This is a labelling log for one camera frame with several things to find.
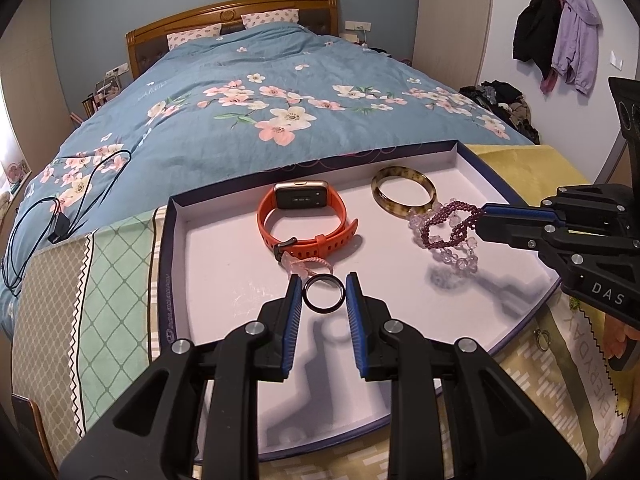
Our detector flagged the pink garment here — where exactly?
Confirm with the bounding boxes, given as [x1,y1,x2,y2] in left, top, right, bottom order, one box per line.
[540,60,568,95]

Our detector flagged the smartphone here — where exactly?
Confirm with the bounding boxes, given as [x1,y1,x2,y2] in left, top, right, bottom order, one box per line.
[10,392,56,461]

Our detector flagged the clear crystal bead bracelet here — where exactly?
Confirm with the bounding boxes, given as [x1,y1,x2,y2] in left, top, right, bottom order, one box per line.
[407,206,480,275]

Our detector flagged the pink crystal charm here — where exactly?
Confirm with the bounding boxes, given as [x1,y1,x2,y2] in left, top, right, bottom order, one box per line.
[280,254,332,277]

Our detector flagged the purple jacket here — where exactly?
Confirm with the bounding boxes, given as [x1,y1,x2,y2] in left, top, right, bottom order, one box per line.
[552,0,601,96]

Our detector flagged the black ring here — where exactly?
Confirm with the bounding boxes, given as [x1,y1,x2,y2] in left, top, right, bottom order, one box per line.
[302,274,347,314]

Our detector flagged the blue floral duvet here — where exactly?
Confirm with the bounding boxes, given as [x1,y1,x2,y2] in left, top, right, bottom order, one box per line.
[0,22,538,341]

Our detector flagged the beige wardrobe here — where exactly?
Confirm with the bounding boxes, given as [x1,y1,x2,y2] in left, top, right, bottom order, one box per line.
[411,0,493,78]
[0,0,81,161]

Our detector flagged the dark blue shallow box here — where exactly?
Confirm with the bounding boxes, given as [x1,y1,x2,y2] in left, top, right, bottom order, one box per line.
[159,140,563,463]

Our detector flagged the black cable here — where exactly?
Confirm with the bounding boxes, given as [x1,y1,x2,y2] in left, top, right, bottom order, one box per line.
[0,149,133,297]

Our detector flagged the black jacket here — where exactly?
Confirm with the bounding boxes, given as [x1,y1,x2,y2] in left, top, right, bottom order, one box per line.
[513,0,563,81]

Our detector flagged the nightstand clutter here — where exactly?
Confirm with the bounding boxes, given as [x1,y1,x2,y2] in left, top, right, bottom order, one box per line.
[82,72,123,116]

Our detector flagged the dark purple bead bracelet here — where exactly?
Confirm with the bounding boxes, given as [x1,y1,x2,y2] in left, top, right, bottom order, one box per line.
[419,199,485,252]

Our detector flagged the small pink fan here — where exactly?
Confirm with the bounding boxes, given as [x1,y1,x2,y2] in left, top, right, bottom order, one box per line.
[2,160,31,186]

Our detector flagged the pile of dark clothes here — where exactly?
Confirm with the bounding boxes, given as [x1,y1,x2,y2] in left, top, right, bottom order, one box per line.
[459,79,541,145]

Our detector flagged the orange smartwatch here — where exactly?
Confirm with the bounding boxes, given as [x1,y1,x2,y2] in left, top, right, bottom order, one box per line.
[256,180,361,263]

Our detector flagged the person's right hand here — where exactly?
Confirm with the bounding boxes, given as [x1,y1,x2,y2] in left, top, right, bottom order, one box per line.
[602,310,640,361]

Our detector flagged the wooden headboard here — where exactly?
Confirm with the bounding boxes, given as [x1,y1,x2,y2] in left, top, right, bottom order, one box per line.
[125,0,341,81]

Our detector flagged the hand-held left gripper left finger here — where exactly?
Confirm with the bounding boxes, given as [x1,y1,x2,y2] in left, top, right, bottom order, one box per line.
[59,272,307,480]

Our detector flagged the dotted white pillow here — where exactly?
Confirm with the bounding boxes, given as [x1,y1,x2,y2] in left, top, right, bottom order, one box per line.
[241,8,301,31]
[166,24,223,51]

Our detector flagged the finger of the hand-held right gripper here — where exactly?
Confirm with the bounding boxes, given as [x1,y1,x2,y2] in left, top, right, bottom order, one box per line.
[472,218,640,328]
[480,185,632,233]

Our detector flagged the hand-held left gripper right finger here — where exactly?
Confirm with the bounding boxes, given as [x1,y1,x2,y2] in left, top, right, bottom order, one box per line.
[344,272,587,480]

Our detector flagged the amber bangle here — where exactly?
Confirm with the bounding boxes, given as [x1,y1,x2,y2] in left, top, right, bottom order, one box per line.
[371,165,437,220]

